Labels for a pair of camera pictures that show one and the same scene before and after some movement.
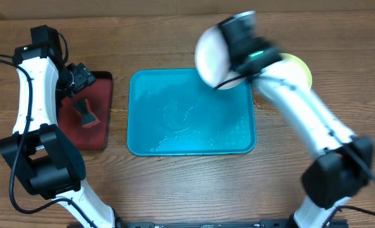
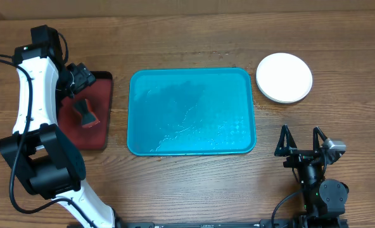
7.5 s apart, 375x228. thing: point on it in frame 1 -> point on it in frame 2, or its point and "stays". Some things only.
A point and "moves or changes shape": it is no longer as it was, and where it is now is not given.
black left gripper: [82, 77] stays
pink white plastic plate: [212, 59] moves or changes shape
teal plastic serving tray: [173, 112] stays
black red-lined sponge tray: [99, 94] stays
